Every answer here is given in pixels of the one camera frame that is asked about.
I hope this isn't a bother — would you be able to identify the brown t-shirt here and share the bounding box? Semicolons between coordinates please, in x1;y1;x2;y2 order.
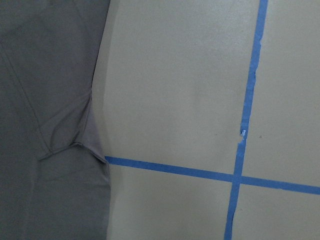
0;0;111;240

